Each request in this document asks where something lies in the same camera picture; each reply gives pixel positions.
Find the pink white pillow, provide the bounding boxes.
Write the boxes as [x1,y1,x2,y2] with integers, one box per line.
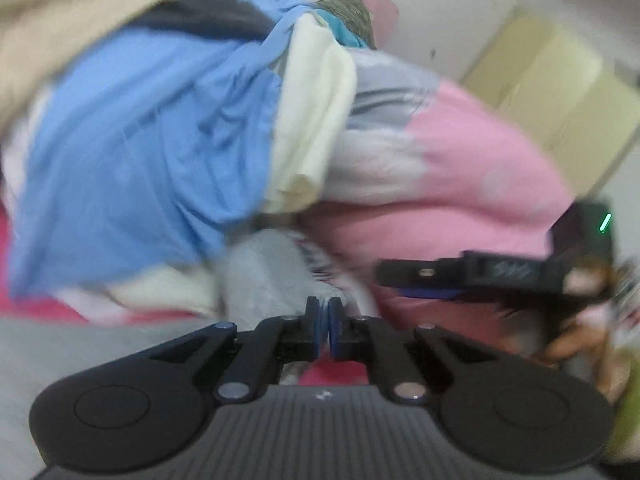
[300,50,578,346]

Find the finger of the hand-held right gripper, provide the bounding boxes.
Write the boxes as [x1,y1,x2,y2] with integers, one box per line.
[375,251,566,302]

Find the grey sweatshirt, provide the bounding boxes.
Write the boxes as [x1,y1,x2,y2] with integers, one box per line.
[0,230,381,480]

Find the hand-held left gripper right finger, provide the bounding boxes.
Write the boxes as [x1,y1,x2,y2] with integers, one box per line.
[327,297,501,405]

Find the pink floral blanket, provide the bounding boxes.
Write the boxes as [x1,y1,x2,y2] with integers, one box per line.
[0,205,371,388]

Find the light green cloth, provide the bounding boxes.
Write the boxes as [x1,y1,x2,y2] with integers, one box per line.
[597,347,640,463]

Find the grey patterned pillow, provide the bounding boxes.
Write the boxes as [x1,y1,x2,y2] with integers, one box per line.
[314,0,377,51]

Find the cream knit sweater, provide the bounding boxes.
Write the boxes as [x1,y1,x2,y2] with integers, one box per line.
[260,14,360,217]

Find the cream wardrobe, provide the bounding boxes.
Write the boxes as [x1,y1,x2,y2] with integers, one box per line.
[459,7,640,197]

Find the black garment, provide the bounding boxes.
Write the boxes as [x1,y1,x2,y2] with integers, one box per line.
[134,0,277,42]

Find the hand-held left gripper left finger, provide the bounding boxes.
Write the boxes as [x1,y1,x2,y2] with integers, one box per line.
[147,296,321,405]

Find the blue shirt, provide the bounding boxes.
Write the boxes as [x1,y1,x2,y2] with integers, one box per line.
[9,0,313,302]

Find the person's right hand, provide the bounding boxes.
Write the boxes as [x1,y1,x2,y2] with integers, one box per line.
[540,310,615,369]

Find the beige cargo jacket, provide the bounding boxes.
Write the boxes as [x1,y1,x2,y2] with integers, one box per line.
[0,0,206,128]

